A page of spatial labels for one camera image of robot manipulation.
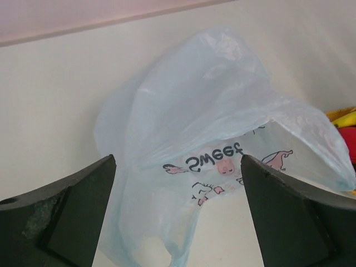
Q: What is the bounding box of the red fake fruit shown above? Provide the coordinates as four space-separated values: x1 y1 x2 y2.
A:
338 127 356 165

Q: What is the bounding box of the woven bamboo tray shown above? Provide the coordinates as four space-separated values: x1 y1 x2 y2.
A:
344 189 356 198

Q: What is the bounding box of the light blue plastic bag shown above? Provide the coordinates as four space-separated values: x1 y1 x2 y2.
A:
94 28 355 266

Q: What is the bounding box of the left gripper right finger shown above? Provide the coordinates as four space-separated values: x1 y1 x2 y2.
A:
241 155 355 267

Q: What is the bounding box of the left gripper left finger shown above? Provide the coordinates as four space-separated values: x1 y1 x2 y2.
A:
1 155 116 266

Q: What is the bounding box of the yellow fake banana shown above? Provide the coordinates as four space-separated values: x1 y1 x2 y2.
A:
325 106 356 128

